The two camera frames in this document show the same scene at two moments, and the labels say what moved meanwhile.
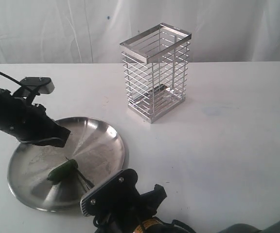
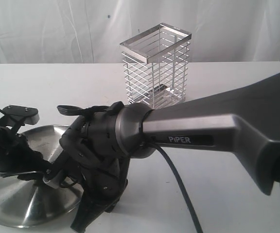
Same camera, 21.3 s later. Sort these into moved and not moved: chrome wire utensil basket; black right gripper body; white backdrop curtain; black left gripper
Moved: black left gripper; black right gripper body
Not moved: chrome wire utensil basket; white backdrop curtain
